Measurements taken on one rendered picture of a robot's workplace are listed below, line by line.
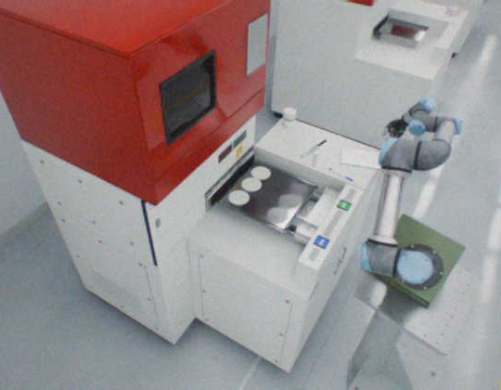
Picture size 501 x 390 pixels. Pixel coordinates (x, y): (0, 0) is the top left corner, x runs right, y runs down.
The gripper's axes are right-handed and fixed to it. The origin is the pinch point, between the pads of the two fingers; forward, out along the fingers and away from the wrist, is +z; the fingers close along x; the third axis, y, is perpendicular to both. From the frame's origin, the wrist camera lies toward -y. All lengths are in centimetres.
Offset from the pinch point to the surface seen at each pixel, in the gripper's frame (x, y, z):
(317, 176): 1.0, 46.0, 10.0
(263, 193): -5, 74, 18
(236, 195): -11, 86, 21
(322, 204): 14, 54, 8
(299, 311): 50, 94, 10
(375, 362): 100, 55, 42
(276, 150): -23, 53, 19
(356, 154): 0.7, 20.3, 5.0
